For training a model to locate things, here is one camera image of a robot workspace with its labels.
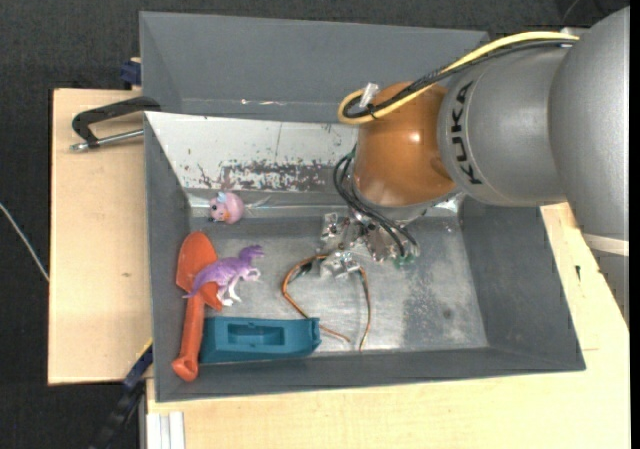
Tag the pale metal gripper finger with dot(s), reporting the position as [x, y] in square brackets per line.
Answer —
[331, 228]
[340, 266]

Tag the grey metal bin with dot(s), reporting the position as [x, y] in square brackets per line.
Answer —
[430, 307]

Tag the pink toy animal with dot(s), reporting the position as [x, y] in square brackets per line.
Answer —
[227, 208]

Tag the teal plastic block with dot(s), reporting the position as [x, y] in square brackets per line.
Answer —
[260, 339]

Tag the purple toy dinosaur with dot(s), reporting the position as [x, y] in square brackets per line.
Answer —
[225, 272]

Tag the orange toy shovel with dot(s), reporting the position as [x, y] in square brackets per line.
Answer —
[192, 317]

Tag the pale wood flat board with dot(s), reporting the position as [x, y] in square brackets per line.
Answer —
[100, 237]

